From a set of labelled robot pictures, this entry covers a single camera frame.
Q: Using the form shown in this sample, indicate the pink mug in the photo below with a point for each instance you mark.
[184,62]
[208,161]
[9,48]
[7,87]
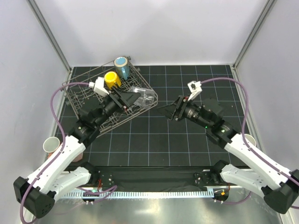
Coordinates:
[50,145]
[78,156]

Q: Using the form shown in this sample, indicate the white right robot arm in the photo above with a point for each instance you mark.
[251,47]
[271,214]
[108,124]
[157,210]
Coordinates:
[277,185]

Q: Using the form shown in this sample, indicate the blue butterfly mug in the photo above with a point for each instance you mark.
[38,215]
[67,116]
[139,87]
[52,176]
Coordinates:
[122,67]

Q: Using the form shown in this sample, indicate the aluminium frame post left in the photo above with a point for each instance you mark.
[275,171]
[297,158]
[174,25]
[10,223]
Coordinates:
[43,23]

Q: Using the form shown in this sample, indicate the grey wire dish rack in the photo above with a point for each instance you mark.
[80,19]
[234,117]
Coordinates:
[78,96]

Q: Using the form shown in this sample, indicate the black grid mat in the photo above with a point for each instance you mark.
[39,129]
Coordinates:
[152,140]

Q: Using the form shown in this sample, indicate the yellow mug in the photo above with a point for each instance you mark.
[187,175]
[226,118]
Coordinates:
[112,80]

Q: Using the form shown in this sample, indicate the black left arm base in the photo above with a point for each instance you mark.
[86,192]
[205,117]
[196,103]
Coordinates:
[102,178]

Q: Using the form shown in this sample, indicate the white slotted cable duct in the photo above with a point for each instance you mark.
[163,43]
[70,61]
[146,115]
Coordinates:
[79,194]

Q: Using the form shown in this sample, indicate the blue flower mug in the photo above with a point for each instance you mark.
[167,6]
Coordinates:
[250,139]

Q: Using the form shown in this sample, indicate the aluminium frame post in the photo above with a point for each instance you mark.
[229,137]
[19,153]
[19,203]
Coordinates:
[254,31]
[43,23]

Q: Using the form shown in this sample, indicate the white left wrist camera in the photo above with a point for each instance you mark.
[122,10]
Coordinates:
[98,86]

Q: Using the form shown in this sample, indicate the clear glass cup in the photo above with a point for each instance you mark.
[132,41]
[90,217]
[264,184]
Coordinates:
[147,96]

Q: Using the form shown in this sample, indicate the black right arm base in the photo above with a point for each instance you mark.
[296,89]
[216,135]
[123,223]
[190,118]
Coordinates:
[207,178]

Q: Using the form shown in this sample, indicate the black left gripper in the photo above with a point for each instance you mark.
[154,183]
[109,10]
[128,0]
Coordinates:
[126,99]

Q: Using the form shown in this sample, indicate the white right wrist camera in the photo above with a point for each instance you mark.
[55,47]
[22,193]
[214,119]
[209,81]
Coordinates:
[195,89]

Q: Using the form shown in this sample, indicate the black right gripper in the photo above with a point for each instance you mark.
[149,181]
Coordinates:
[170,110]

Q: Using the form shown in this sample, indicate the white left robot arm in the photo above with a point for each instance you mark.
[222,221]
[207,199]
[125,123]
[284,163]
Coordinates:
[40,190]

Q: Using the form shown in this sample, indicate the pink mug left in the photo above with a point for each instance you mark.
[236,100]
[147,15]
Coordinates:
[50,145]

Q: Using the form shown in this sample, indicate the aluminium frame post right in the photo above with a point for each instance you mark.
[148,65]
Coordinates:
[254,31]

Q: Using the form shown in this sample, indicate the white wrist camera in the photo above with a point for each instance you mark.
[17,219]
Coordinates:
[98,86]
[195,89]

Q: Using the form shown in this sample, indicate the pink mug right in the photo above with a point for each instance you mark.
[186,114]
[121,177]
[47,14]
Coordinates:
[78,156]

